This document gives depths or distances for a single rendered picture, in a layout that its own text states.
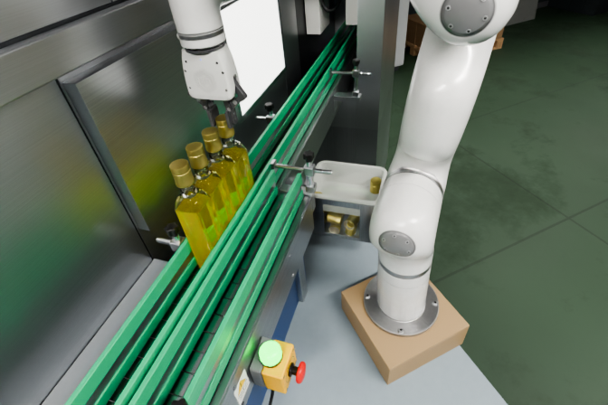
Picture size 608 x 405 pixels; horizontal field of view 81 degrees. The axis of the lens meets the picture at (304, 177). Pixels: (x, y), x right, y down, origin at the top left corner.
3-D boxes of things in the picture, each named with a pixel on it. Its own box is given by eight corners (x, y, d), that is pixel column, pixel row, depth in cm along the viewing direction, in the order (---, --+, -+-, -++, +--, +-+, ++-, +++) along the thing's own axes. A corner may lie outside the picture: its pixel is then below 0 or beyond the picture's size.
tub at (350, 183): (320, 179, 123) (318, 159, 117) (386, 188, 116) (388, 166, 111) (305, 214, 110) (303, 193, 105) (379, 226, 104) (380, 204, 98)
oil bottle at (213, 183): (220, 232, 90) (198, 164, 76) (241, 236, 88) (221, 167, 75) (209, 249, 85) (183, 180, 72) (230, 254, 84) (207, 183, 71)
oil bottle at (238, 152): (241, 202, 98) (223, 136, 85) (260, 205, 96) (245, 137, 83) (232, 216, 94) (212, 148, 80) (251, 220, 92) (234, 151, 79)
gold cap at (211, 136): (211, 143, 78) (206, 125, 75) (225, 145, 77) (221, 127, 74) (203, 152, 75) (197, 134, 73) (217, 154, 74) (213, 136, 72)
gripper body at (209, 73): (168, 45, 66) (185, 101, 73) (217, 47, 63) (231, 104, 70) (190, 32, 71) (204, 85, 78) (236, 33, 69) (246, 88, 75)
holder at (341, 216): (307, 195, 129) (303, 161, 119) (384, 206, 121) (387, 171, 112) (291, 230, 117) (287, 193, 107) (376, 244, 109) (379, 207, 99)
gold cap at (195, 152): (196, 158, 74) (190, 140, 71) (212, 160, 73) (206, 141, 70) (187, 168, 71) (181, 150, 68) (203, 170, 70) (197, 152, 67)
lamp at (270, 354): (265, 342, 72) (262, 334, 70) (286, 348, 71) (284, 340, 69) (256, 364, 69) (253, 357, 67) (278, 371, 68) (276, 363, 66)
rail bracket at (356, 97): (332, 107, 157) (330, 56, 143) (370, 109, 152) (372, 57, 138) (329, 112, 153) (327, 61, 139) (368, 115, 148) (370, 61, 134)
